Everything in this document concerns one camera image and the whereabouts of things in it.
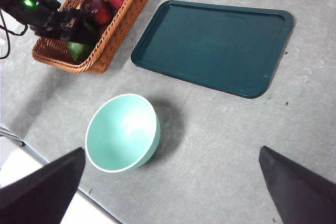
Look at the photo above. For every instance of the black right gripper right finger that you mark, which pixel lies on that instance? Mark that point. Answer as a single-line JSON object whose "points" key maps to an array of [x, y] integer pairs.
{"points": [[304, 192]]}

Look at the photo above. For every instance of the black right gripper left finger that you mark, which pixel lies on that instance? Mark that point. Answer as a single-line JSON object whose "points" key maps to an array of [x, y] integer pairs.
{"points": [[39, 197]]}

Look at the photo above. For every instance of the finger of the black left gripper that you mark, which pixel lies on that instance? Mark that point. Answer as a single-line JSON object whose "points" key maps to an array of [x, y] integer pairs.
{"points": [[83, 15], [85, 35]]}

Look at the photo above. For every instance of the green avocado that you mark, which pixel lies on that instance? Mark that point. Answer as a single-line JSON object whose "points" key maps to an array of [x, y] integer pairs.
{"points": [[78, 51]]}

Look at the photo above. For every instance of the teal ribbed bowl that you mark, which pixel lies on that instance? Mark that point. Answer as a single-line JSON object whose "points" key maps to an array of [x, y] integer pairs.
{"points": [[120, 134]]}

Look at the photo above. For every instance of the dark red apple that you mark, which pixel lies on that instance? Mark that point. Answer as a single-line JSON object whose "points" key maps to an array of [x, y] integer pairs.
{"points": [[98, 9]]}

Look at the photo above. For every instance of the brown wicker basket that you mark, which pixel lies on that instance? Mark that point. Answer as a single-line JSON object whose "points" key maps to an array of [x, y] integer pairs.
{"points": [[110, 43]]}

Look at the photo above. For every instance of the dark rectangular tray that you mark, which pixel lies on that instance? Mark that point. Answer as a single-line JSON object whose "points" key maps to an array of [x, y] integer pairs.
{"points": [[210, 48]]}

